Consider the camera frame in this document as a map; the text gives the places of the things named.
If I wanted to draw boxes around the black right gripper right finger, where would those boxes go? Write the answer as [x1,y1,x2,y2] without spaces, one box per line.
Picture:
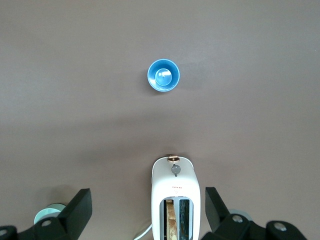
[201,186,320,240]

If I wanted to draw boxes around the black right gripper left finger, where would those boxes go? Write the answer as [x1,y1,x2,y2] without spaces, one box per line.
[0,188,93,240]

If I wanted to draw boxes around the blue ribbed plastic cup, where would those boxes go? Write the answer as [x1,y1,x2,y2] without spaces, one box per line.
[146,58,181,94]

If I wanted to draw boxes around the mint green bowl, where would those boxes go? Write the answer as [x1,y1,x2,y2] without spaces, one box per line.
[33,202,67,225]

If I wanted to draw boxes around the brown toasted bread slice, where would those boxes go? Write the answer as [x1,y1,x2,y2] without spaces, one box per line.
[166,199,178,240]

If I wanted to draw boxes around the white two-slot toaster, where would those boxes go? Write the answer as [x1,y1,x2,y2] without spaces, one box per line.
[150,154,202,240]

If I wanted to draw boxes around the brown table cover sheet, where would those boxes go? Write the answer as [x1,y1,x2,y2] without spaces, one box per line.
[0,0,320,240]

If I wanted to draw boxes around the white toaster power cable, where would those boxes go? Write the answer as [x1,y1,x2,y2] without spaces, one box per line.
[133,223,153,240]

